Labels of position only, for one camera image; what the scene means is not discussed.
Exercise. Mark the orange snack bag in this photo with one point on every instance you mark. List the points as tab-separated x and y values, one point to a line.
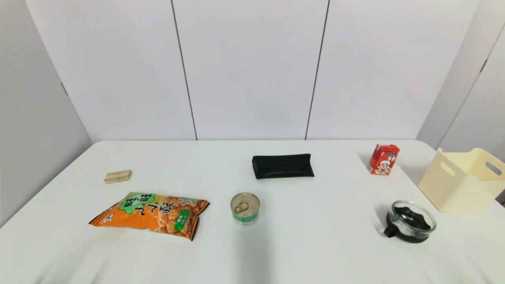
158	215

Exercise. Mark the black glasses case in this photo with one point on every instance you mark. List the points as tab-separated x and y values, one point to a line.
282	166

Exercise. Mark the tin can with green label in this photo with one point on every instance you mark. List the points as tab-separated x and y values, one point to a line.
245	209

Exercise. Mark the red milk carton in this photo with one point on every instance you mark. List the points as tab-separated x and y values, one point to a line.
384	159

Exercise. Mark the small wooden block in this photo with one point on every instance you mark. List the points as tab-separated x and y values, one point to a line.
117	176

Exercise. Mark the cream plastic storage basket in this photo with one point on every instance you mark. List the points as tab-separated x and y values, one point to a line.
453	185

